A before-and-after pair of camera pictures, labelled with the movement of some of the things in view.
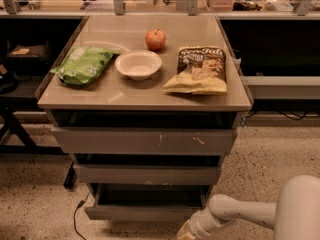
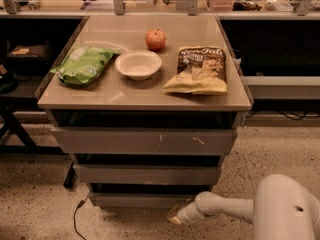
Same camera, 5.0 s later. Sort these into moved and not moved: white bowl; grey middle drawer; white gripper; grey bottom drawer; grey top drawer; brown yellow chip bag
Moved: grey bottom drawer; white gripper
Not moved: grey top drawer; grey middle drawer; white bowl; brown yellow chip bag
